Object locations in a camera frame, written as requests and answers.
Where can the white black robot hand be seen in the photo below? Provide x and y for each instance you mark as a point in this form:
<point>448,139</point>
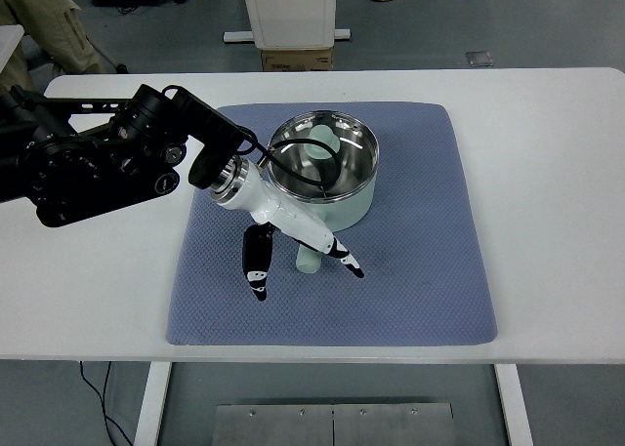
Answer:
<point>241,187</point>

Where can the green pot with handle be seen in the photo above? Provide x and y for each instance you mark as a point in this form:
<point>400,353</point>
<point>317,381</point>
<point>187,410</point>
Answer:
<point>332,161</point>

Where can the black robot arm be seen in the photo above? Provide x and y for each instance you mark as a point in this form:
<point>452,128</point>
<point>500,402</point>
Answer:
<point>77,159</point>

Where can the cardboard box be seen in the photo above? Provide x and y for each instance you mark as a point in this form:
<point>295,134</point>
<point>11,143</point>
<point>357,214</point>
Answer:
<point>297,60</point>

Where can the person in khaki trousers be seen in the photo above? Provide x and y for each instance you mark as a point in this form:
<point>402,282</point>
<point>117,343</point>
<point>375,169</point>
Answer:
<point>56,28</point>

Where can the left white table leg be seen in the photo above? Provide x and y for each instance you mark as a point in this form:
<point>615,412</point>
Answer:
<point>153,403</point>

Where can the white table leg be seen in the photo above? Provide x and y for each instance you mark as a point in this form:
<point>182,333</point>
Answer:
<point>513,405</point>
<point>153,403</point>

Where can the grey floor socket cover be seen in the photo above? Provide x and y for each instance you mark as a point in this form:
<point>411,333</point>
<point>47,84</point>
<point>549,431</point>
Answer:
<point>479,59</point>

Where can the white side table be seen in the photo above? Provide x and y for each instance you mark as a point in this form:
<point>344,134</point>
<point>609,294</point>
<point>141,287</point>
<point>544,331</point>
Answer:
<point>10,37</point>

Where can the right white table leg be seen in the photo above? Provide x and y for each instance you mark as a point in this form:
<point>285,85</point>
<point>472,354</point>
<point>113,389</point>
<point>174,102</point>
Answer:
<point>513,405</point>

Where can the white pedestal base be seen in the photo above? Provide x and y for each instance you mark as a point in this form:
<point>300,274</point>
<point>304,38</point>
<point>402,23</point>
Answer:
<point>290,25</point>

